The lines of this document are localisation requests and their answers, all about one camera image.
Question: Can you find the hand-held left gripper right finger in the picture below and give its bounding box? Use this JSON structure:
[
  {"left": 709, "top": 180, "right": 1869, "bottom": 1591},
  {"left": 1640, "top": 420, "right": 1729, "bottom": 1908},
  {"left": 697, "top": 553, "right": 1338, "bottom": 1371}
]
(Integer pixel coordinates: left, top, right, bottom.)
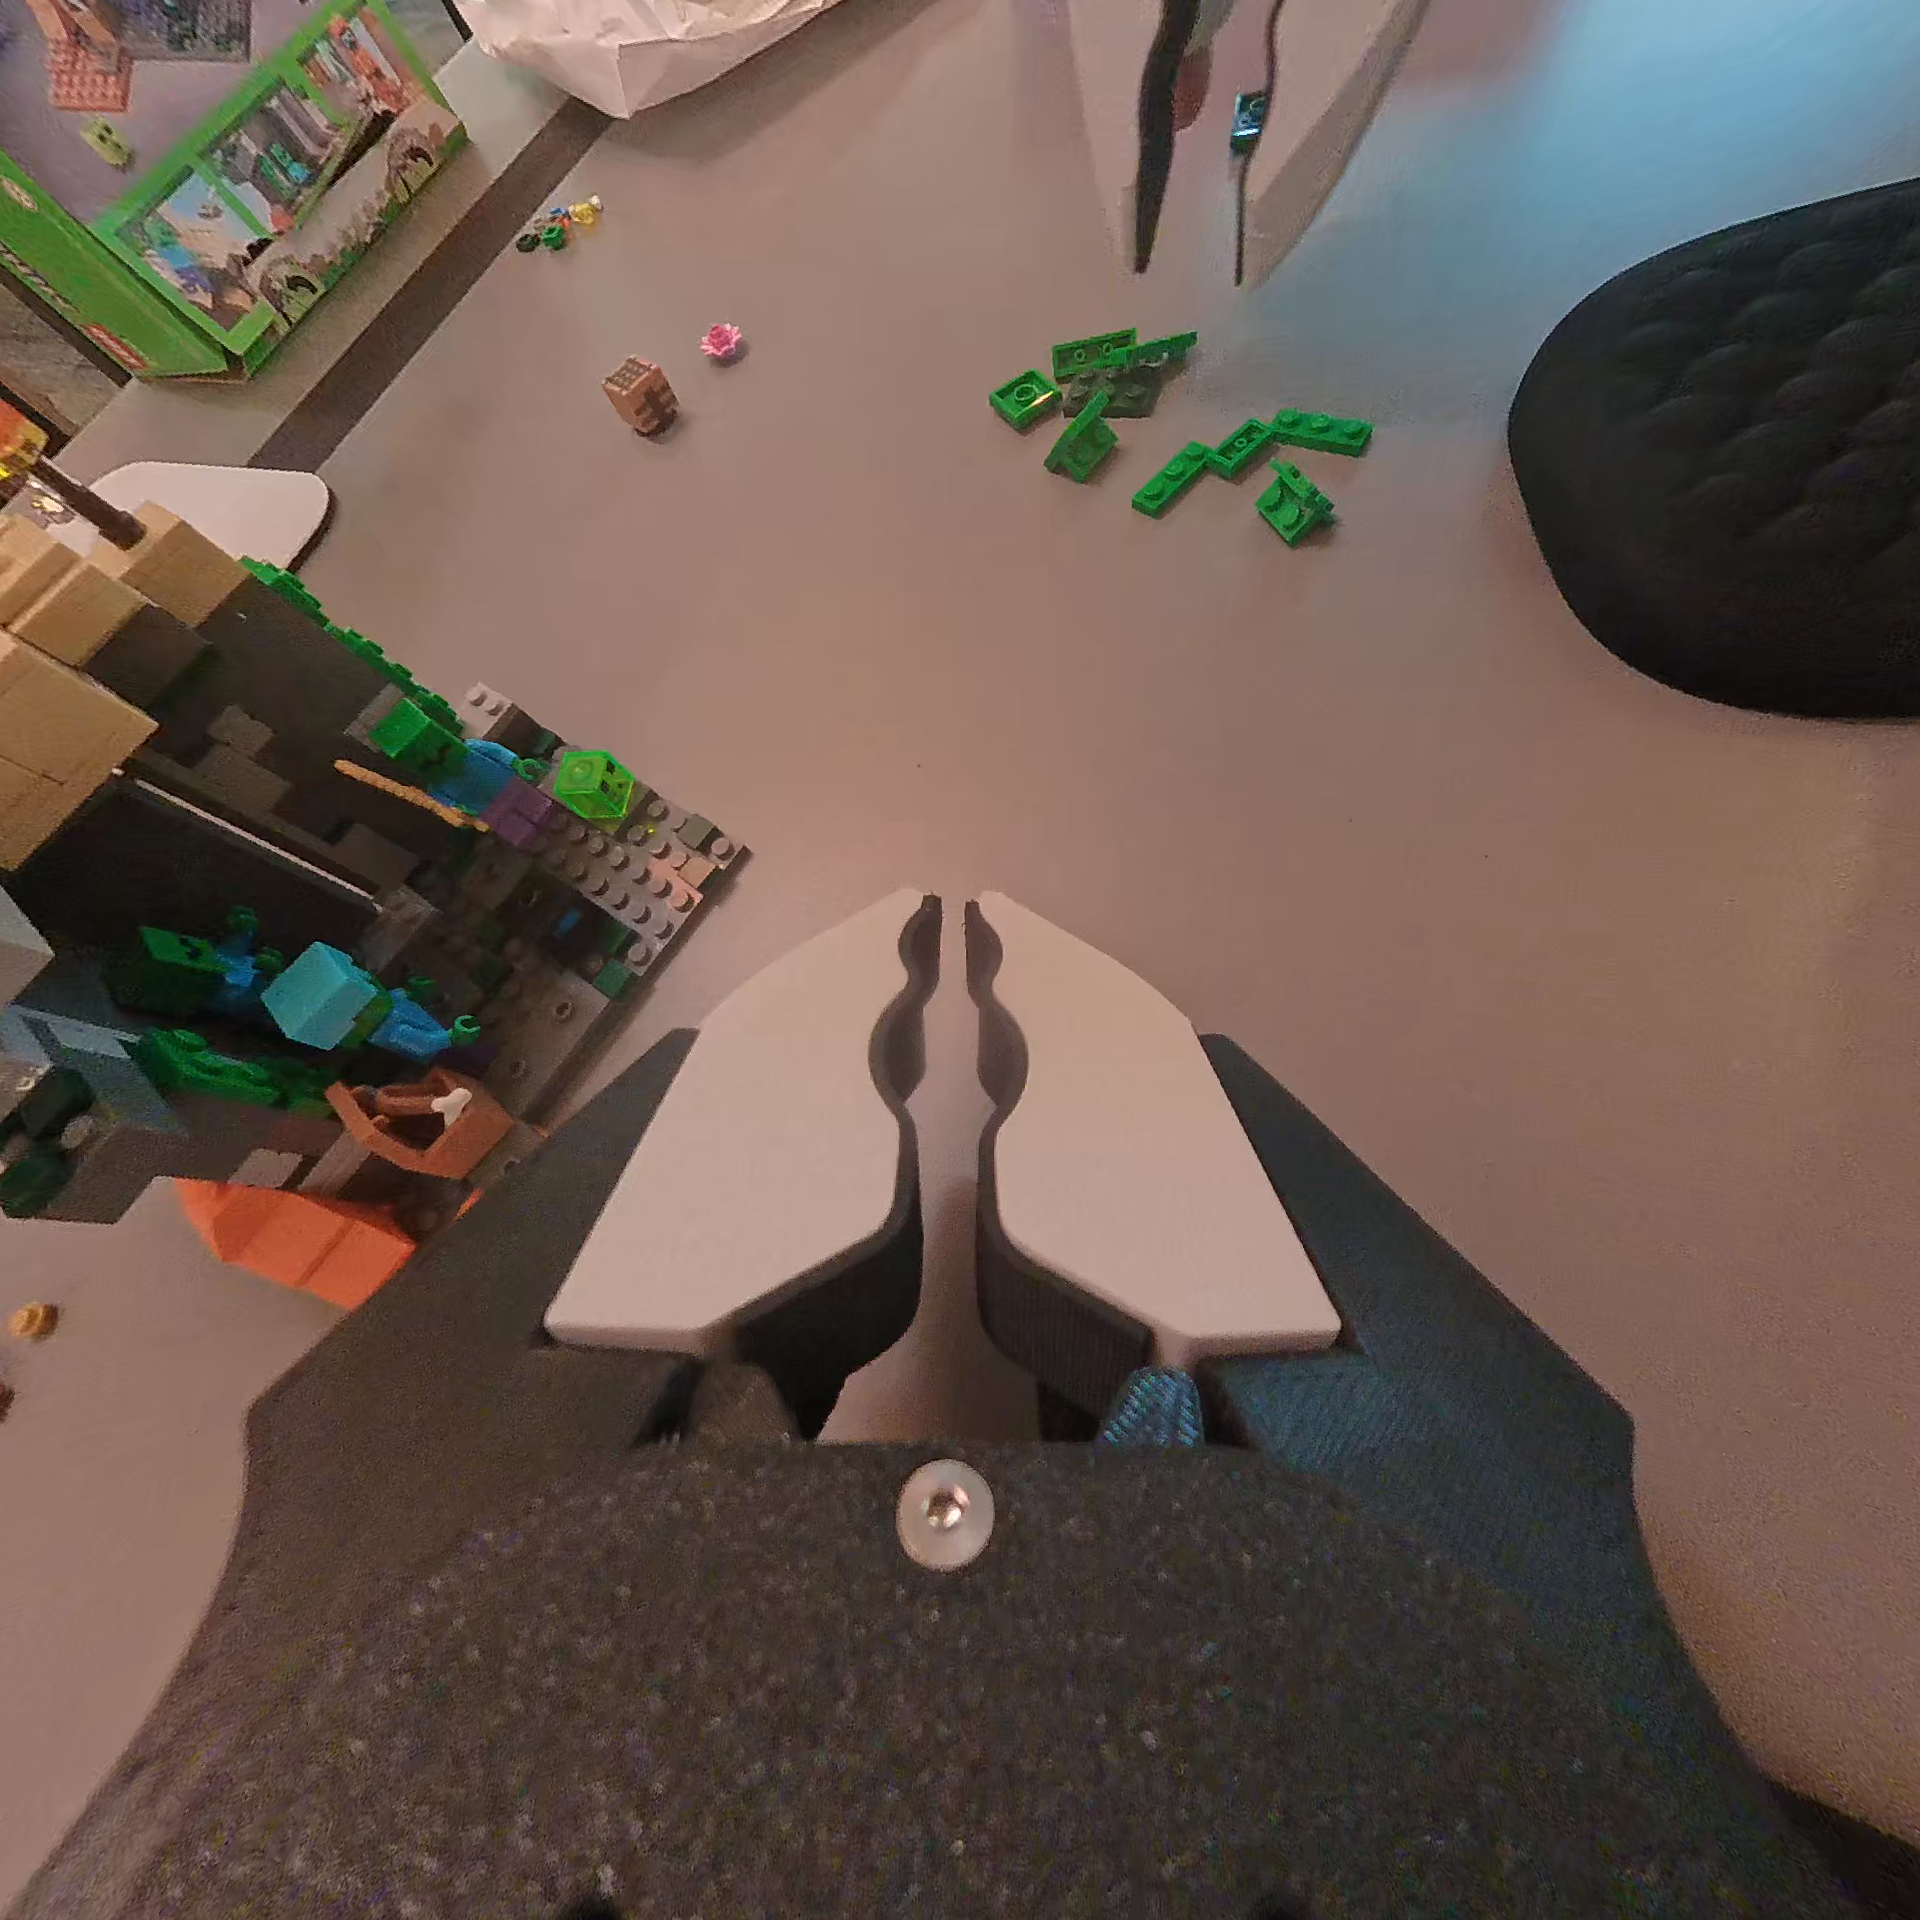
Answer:
[{"left": 962, "top": 892, "right": 1344, "bottom": 1439}]

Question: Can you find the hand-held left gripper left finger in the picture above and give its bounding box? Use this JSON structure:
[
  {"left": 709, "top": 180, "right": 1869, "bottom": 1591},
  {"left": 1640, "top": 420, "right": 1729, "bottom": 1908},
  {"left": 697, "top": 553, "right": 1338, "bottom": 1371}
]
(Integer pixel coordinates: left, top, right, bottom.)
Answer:
[{"left": 539, "top": 887, "right": 944, "bottom": 1439}]

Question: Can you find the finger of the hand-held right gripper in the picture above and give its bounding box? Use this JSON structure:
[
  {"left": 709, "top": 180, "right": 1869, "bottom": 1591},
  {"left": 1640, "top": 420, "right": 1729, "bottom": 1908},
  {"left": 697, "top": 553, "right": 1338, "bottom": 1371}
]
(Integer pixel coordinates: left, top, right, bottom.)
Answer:
[
  {"left": 1229, "top": 0, "right": 1438, "bottom": 291},
  {"left": 1068, "top": 0, "right": 1198, "bottom": 279}
]

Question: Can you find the toy brick model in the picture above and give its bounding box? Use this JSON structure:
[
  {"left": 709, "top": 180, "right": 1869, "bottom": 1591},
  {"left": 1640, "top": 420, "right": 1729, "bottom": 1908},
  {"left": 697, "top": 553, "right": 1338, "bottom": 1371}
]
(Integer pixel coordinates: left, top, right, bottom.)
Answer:
[{"left": 0, "top": 405, "right": 753, "bottom": 1310}]

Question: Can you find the grey desk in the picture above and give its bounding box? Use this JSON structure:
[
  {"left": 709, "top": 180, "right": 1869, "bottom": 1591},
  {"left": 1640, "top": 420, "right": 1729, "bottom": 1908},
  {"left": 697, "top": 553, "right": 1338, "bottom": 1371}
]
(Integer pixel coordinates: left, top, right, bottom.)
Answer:
[{"left": 0, "top": 0, "right": 1920, "bottom": 1863}]

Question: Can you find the white paper bag pile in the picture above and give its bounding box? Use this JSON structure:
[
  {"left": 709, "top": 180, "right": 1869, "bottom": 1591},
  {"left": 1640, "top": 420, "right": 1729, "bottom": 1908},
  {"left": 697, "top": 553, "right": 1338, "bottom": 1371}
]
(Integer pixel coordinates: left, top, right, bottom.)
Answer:
[{"left": 457, "top": 0, "right": 841, "bottom": 119}]

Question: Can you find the black chair armrest pad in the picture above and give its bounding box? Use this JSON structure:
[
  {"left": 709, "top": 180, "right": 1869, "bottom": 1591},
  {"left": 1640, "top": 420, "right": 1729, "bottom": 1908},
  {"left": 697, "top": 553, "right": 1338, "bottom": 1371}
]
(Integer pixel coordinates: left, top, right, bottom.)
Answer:
[{"left": 1507, "top": 180, "right": 1920, "bottom": 719}]

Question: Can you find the white book stand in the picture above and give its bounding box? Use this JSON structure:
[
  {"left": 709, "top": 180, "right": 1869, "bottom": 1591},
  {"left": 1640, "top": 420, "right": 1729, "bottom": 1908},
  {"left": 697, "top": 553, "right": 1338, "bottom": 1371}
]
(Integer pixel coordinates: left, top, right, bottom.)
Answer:
[{"left": 90, "top": 462, "right": 331, "bottom": 576}]

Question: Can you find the green toy set box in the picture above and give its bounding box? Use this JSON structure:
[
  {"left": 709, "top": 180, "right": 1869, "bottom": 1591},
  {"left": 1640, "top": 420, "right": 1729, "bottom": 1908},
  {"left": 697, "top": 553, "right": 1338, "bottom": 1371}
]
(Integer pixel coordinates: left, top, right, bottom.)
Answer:
[{"left": 0, "top": 0, "right": 470, "bottom": 383}]

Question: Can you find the black desk cable cover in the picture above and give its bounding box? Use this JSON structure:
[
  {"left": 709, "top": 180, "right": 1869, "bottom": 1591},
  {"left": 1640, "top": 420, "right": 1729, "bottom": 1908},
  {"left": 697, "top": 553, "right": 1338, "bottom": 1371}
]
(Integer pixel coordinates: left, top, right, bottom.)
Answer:
[{"left": 246, "top": 96, "right": 618, "bottom": 472}]

